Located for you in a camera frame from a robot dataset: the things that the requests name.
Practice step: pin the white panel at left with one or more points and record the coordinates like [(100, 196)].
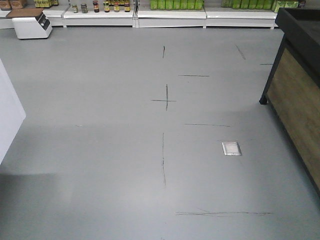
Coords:
[(12, 113)]

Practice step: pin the jar with grey lid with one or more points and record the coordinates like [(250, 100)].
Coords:
[(74, 8)]

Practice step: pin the yellow label dark jar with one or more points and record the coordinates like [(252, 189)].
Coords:
[(127, 7)]

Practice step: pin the jar with dark lid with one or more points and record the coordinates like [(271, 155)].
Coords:
[(84, 9)]

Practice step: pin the white box appliance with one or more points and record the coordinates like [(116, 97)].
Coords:
[(30, 23)]

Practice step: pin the red lidded sauce jar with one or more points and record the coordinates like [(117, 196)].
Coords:
[(96, 6)]

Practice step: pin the black wood produce display table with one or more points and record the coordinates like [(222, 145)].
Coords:
[(293, 85)]

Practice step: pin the metal floor outlet plate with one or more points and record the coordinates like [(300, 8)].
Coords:
[(231, 148)]

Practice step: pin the orange label sauce jar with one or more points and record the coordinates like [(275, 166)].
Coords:
[(116, 6)]

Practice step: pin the white store shelving unit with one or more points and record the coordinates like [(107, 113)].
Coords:
[(60, 14)]

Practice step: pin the row of green bottles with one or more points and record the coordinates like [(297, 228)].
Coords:
[(176, 5)]

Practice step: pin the yellow label sauce jar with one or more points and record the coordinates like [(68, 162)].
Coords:
[(106, 6)]

